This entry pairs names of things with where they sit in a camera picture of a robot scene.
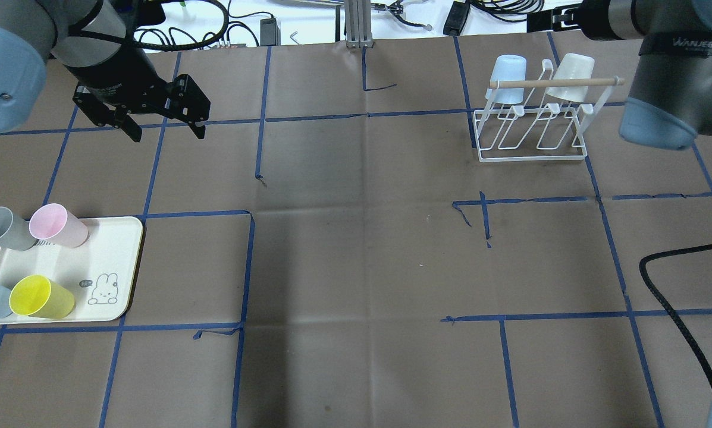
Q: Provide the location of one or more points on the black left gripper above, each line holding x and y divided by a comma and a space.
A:
113, 72

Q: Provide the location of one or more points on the light blue plastic cup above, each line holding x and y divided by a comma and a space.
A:
508, 68

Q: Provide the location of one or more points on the pale green plastic cup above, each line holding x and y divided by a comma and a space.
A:
574, 66

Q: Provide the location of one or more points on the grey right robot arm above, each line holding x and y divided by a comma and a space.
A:
670, 100

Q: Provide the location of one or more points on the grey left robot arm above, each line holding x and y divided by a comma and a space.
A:
94, 41

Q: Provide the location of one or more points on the pink plastic cup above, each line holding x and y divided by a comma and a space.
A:
55, 224

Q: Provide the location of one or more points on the grey plastic cup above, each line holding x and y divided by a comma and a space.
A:
14, 231

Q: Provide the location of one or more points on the yellow plastic cup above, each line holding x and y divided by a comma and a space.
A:
40, 297

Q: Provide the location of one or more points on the black power adapter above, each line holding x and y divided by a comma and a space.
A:
456, 18
269, 32

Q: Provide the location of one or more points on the cream white plastic tray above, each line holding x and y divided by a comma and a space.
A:
100, 273

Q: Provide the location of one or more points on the long reach grabber tool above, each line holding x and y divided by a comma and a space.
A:
397, 10

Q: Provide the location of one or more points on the aluminium frame post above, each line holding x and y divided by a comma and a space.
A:
358, 24

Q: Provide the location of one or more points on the white wire cup rack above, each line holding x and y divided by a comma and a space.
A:
541, 128

